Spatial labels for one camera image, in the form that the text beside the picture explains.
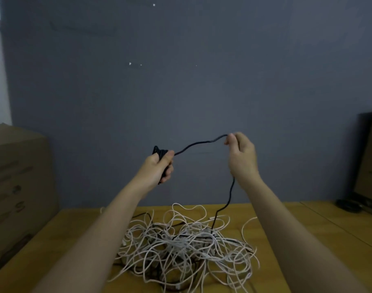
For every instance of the person's left hand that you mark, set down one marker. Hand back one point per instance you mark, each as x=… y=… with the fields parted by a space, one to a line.
x=154 y=172

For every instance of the person's right hand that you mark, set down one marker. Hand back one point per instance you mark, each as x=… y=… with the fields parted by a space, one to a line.
x=243 y=158

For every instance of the person's right forearm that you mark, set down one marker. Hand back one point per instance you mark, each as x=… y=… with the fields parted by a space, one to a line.
x=296 y=241

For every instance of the person's left forearm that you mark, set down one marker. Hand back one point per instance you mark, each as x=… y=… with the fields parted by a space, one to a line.
x=91 y=253

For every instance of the cardboard box with black print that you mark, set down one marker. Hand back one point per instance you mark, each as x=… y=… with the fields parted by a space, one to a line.
x=370 y=161

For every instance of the plain brown cardboard box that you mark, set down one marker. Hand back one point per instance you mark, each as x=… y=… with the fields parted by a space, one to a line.
x=18 y=192

